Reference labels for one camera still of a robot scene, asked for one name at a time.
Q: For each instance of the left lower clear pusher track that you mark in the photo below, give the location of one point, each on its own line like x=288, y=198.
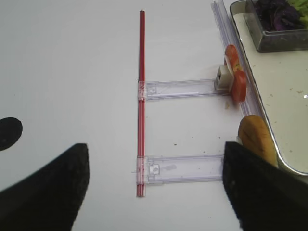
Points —
x=178, y=169

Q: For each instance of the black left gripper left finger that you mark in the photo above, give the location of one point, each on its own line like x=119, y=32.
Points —
x=49, y=199

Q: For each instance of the left upper clear pusher track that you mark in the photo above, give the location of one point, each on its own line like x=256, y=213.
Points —
x=157, y=90

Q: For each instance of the green lettuce leaves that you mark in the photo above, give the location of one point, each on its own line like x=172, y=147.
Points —
x=302, y=7

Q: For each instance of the white pusher block left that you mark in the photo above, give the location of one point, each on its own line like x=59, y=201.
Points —
x=224, y=79

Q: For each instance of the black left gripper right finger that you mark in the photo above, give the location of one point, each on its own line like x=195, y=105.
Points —
x=263, y=197

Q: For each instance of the upper standing tomato slice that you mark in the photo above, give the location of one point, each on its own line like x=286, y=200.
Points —
x=233, y=58

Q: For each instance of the shredded purple cabbage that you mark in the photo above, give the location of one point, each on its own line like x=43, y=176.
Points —
x=278, y=15

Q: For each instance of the clear plastic container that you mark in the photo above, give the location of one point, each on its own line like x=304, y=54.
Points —
x=276, y=41

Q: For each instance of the white metal tray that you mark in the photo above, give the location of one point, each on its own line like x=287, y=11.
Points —
x=280, y=81

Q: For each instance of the left red rail strip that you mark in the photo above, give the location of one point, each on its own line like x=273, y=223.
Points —
x=140, y=185

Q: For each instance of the standing bun half left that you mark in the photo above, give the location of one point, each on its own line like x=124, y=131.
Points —
x=255, y=136

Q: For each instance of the clear pusher track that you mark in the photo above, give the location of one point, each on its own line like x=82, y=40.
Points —
x=178, y=169
x=157, y=90

